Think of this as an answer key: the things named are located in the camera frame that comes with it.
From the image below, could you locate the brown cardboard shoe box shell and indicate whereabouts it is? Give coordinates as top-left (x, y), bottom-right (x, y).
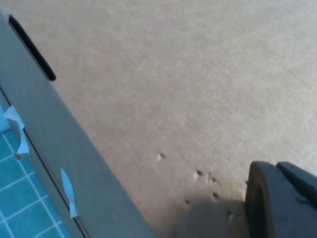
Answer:
top-left (0, 0), bottom-right (317, 238)

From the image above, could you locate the blue grid cutting mat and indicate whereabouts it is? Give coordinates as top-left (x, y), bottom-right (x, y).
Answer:
top-left (0, 99), bottom-right (72, 238)

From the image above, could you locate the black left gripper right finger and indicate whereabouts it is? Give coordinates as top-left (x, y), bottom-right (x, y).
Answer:
top-left (276, 161), bottom-right (317, 210)

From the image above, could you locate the blue tape strip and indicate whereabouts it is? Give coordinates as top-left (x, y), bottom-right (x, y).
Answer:
top-left (2, 105), bottom-right (31, 159)
top-left (60, 168), bottom-right (79, 219)

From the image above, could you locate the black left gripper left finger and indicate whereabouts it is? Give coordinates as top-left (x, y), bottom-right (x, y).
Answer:
top-left (244, 160), bottom-right (317, 238)

